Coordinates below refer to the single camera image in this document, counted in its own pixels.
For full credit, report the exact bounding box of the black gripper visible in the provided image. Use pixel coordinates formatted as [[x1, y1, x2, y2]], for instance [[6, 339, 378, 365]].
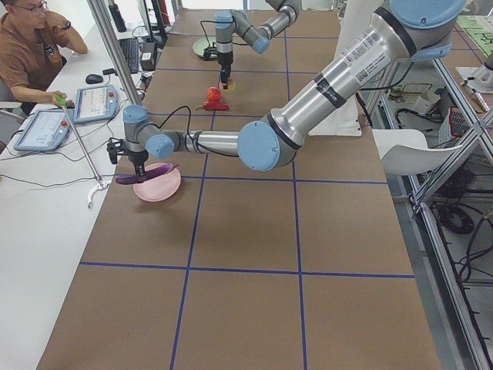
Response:
[[217, 52, 233, 86], [128, 150, 148, 182]]

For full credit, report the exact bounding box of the yellow pink peach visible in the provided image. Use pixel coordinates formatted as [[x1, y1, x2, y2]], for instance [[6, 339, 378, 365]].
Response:
[[219, 79, 236, 93]]

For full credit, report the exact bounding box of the purple eggplant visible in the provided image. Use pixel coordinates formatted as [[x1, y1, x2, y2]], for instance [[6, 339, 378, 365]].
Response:
[[116, 163, 177, 185]]

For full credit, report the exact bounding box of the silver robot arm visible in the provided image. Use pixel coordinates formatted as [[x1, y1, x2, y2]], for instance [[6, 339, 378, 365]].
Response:
[[214, 0, 302, 90], [119, 1, 464, 184]]

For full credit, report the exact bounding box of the red pomegranate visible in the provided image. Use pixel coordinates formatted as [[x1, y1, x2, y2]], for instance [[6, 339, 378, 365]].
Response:
[[206, 87, 222, 103]]

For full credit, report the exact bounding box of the pink plate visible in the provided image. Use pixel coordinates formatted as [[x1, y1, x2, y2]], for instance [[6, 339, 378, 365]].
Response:
[[132, 163, 181, 202]]

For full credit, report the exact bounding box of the red chili pepper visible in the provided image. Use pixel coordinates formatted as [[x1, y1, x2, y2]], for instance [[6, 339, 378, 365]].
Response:
[[195, 101, 230, 111]]

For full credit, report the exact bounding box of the green plate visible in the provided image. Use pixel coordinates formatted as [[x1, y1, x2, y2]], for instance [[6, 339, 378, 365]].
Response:
[[193, 37, 217, 59]]

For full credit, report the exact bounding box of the far teach pendant tablet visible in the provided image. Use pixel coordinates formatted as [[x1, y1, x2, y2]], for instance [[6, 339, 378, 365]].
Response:
[[73, 85, 119, 123]]

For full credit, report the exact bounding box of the teach pendant tablet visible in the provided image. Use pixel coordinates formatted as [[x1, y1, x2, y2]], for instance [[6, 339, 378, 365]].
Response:
[[14, 109, 70, 152], [73, 85, 119, 123]]

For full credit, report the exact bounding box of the black keyboard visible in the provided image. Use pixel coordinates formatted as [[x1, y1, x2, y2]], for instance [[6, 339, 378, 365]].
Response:
[[118, 38, 139, 74]]

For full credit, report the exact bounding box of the near teach pendant tablet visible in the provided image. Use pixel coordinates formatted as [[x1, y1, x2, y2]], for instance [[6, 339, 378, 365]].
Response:
[[14, 109, 70, 152]]

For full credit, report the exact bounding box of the black computer mouse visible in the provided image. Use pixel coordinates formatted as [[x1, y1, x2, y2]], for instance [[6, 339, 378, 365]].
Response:
[[85, 73, 104, 85]]

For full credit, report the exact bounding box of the man in brown shirt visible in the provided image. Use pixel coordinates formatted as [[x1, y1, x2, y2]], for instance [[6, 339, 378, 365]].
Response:
[[1, 1, 88, 114]]

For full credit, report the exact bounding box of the white chair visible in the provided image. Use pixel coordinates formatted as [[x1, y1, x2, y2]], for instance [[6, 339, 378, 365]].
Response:
[[372, 129, 462, 175]]

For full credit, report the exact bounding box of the wrist black camera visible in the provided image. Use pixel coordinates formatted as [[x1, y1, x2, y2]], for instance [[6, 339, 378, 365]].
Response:
[[203, 46, 217, 61], [106, 137, 127, 165]]

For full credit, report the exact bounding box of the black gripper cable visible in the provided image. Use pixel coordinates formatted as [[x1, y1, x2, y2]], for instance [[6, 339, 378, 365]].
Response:
[[156, 106, 192, 134]]

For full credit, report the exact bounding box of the green handled reach grabber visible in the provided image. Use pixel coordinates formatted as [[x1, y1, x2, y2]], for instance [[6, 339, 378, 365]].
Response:
[[54, 93, 109, 209]]

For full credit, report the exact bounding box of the aluminium frame post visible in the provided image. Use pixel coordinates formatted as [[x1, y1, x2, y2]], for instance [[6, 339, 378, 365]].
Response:
[[87, 0, 141, 106]]

